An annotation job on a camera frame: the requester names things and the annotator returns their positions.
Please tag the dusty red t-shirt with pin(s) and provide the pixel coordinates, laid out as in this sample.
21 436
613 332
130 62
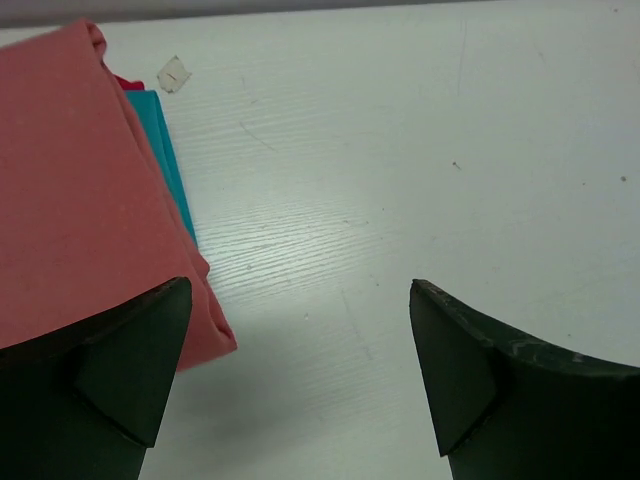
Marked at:
87 220

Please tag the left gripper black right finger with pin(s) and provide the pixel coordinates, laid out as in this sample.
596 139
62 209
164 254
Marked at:
508 405

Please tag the small beige tape scrap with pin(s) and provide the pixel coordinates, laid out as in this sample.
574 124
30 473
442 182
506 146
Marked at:
173 75

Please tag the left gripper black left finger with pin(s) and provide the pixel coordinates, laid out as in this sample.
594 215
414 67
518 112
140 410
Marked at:
86 401

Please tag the folded magenta t-shirt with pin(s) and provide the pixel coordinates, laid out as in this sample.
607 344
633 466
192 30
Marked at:
128 85

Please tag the folded teal t-shirt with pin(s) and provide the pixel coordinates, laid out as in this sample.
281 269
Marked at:
150 113

